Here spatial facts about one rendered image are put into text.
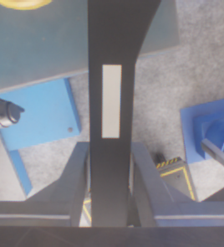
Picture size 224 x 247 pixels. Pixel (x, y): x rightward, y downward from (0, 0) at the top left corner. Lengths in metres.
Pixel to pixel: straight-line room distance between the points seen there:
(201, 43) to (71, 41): 1.26
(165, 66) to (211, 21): 0.40
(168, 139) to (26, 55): 1.28
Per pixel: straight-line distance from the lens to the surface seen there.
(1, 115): 0.83
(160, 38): 0.20
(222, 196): 0.35
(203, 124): 1.30
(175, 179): 1.17
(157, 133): 1.37
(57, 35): 0.20
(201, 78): 1.41
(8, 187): 1.50
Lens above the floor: 1.25
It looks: 75 degrees down
